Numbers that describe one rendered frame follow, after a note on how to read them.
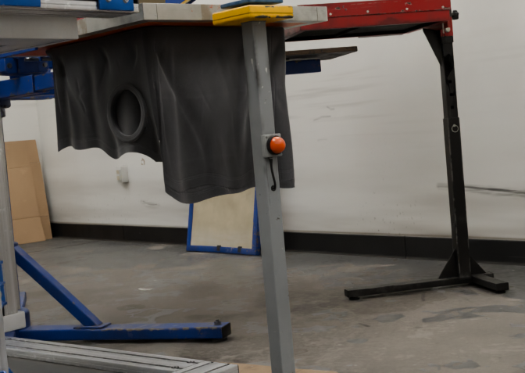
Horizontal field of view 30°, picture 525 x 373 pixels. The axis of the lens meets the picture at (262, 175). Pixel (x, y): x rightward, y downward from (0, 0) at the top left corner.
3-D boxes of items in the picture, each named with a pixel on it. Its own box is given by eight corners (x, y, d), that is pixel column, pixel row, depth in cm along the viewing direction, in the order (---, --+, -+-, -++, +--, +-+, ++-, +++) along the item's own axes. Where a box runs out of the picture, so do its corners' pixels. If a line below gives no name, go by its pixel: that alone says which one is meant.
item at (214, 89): (301, 188, 261) (287, 26, 259) (163, 208, 231) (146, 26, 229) (293, 188, 263) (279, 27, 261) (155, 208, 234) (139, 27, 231)
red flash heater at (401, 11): (417, 37, 402) (415, 7, 401) (462, 23, 357) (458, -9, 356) (272, 47, 390) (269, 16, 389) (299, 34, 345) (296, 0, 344)
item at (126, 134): (182, 161, 238) (170, 26, 236) (153, 164, 232) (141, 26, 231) (83, 166, 273) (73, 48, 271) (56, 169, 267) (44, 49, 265)
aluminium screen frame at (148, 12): (328, 21, 257) (326, 6, 256) (144, 19, 218) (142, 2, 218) (155, 54, 316) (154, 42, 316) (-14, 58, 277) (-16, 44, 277)
